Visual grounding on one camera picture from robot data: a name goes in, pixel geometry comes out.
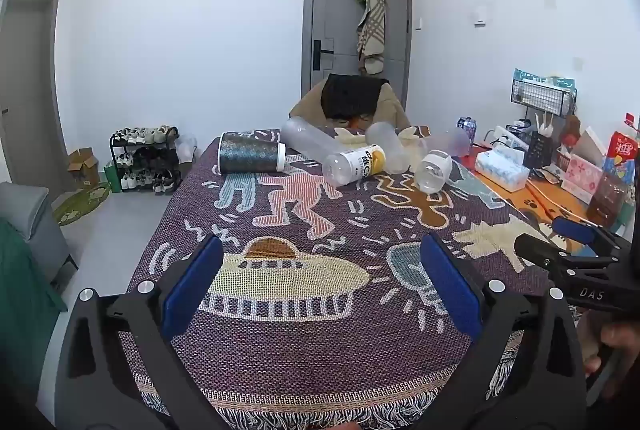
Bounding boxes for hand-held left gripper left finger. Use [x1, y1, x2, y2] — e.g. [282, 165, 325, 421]
[54, 234, 236, 430]

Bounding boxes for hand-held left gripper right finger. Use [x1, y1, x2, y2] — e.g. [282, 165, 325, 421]
[414, 232, 588, 430]

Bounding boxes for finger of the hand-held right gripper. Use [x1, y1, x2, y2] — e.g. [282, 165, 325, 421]
[551, 216, 632, 257]
[515, 233, 573, 272]

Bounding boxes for clear plastic cup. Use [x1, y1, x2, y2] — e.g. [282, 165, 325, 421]
[414, 149, 453, 194]

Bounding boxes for short frosted plastic cup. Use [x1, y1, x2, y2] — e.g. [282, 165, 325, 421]
[425, 128, 472, 158]

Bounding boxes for dark glitter cup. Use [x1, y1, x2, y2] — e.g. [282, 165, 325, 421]
[217, 131, 287, 174]

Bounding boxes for wide frosted plastic cup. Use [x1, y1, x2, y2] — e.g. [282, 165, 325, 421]
[365, 121, 411, 174]

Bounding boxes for tall frosted plastic cup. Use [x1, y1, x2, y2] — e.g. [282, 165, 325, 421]
[280, 116, 339, 161]

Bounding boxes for person's right hand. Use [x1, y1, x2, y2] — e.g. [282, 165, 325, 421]
[581, 309, 640, 377]

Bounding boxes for brown packet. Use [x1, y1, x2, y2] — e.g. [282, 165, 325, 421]
[586, 172, 629, 229]

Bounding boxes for orange paw print mat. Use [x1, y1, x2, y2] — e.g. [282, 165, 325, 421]
[450, 144, 593, 256]

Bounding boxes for pink box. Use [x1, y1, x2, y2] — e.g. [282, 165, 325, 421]
[560, 152, 604, 204]

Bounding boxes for eyeglasses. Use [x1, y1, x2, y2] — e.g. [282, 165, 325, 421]
[530, 164, 564, 184]

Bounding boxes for tissue box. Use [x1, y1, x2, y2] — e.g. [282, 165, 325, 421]
[474, 147, 531, 191]

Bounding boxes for black mesh holder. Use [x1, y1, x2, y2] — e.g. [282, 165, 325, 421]
[525, 130, 557, 169]

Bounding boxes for red snack packet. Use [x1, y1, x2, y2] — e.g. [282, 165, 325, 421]
[602, 130, 640, 183]

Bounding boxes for rows of shoes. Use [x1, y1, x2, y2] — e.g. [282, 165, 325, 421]
[112, 125, 181, 193]

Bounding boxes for white power strip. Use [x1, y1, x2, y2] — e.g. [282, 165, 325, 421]
[482, 126, 524, 149]

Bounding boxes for green bag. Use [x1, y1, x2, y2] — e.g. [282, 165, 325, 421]
[103, 162, 122, 194]

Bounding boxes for purple printed woven blanket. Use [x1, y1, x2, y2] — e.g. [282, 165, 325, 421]
[117, 125, 568, 430]

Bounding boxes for white plastic bag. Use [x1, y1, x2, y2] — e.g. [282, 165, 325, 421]
[175, 135, 199, 164]

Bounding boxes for green floor rug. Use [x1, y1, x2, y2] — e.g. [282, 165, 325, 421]
[52, 182, 112, 227]

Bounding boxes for blue drink can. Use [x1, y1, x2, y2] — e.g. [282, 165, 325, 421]
[456, 116, 477, 144]

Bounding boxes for black shoe rack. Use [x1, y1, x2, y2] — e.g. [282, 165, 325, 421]
[109, 126, 182, 194]

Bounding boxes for clear bottle with yellow label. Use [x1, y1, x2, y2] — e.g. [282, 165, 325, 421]
[321, 144, 387, 187]

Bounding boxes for cream glove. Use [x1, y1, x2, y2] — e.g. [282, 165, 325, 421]
[400, 126, 431, 144]
[334, 126, 372, 146]

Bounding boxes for cardboard box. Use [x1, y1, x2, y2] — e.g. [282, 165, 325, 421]
[67, 147, 101, 189]

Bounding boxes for teal packet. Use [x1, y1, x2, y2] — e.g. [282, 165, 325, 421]
[512, 68, 576, 93]

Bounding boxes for grey sofa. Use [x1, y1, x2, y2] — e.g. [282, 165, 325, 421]
[0, 182, 79, 293]

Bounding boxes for green cloth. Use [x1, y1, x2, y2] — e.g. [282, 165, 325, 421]
[0, 217, 68, 430]

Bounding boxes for black garment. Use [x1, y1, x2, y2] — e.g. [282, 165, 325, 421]
[320, 74, 391, 121]

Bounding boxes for grey side door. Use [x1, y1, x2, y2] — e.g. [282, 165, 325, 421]
[0, 0, 76, 211]

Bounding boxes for plaid scarf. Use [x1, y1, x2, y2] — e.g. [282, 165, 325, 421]
[356, 0, 388, 76]

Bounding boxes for black wire basket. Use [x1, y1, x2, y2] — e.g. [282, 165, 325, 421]
[510, 79, 577, 119]

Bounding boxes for black door lock handle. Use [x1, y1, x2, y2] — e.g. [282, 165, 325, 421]
[312, 40, 334, 71]

